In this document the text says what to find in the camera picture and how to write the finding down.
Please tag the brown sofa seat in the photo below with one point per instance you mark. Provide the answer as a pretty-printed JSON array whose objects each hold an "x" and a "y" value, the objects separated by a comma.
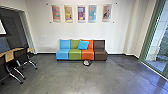
[{"x": 100, "y": 54}]

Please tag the dark glass partition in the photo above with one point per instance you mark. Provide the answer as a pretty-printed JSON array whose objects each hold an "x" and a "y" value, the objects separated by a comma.
[{"x": 15, "y": 30}]

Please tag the grey office chair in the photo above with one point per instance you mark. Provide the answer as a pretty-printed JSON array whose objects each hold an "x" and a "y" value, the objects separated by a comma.
[{"x": 4, "y": 45}]

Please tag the blue square cushion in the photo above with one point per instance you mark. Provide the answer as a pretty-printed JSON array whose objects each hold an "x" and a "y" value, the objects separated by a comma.
[{"x": 83, "y": 45}]

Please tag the yellow wall poster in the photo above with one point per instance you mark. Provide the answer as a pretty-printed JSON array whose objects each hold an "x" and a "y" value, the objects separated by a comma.
[{"x": 68, "y": 14}]

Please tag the white projector screen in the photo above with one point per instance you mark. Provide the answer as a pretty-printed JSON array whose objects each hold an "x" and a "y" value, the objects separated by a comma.
[{"x": 2, "y": 27}]

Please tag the purple wall poster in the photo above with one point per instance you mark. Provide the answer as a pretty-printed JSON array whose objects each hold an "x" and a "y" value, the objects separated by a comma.
[{"x": 81, "y": 13}]

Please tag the blue sofa seat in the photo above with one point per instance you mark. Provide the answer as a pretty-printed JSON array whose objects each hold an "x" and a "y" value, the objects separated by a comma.
[{"x": 62, "y": 54}]

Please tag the green sofa seat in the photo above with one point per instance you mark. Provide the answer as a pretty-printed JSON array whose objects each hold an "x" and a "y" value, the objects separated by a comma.
[{"x": 75, "y": 54}]

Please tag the pink grey wall poster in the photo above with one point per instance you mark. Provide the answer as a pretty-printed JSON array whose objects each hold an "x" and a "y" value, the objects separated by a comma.
[{"x": 106, "y": 13}]

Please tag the orange sofa seat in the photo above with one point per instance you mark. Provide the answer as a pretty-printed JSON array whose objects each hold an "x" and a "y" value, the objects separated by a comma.
[{"x": 87, "y": 54}]

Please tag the light blue wall poster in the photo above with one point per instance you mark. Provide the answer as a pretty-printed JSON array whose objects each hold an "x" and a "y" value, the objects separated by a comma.
[{"x": 92, "y": 13}]

